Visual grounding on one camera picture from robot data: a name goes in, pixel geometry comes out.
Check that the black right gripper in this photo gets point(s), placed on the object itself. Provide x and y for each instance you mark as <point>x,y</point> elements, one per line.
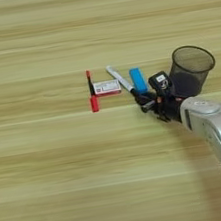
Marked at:
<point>169,108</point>

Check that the blue rectangular eraser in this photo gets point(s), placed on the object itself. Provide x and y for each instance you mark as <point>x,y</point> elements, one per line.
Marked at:
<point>138,79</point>

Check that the grey marker with black cap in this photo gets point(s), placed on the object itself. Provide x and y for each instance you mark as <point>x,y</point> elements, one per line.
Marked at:
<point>120,78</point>

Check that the black mesh pen cup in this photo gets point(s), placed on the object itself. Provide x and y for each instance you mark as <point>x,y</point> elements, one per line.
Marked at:
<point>188,80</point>

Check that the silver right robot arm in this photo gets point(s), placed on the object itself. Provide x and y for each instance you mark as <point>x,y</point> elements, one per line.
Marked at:
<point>216,129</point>

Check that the small red white card box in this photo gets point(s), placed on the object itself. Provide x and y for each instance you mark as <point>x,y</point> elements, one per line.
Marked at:
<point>107,87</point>

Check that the red and black pen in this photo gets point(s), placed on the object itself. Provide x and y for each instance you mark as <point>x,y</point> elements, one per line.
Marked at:
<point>94,103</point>

